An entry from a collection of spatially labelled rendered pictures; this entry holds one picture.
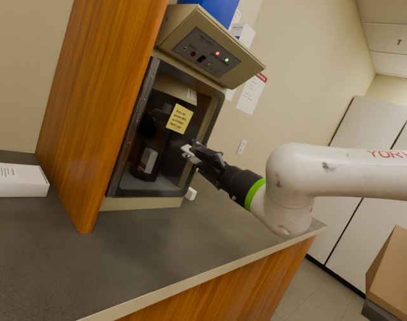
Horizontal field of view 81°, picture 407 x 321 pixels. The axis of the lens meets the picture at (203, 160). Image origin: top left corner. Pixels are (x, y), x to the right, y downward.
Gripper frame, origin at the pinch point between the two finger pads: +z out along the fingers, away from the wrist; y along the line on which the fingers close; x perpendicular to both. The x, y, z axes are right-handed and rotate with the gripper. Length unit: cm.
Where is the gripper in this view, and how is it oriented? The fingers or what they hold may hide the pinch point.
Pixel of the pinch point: (191, 153)
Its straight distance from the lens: 77.0
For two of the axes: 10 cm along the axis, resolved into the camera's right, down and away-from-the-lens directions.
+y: -0.9, -7.9, -6.1
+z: -6.6, -4.1, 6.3
